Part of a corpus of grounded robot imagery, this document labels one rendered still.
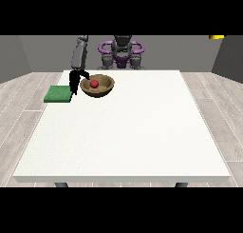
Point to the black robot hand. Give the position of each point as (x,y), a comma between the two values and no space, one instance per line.
(74,80)

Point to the brown wooden bowl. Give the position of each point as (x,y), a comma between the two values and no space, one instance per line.
(98,90)

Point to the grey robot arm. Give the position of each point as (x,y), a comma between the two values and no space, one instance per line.
(79,54)

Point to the small red ball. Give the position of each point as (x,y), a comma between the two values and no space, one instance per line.
(94,83)

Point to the green square pad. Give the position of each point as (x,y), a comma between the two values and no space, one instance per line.
(58,94)

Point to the yellow cup with melon print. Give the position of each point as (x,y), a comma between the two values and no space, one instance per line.
(216,37)

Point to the grey robot trunk purple rings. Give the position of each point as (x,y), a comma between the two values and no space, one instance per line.
(121,54)

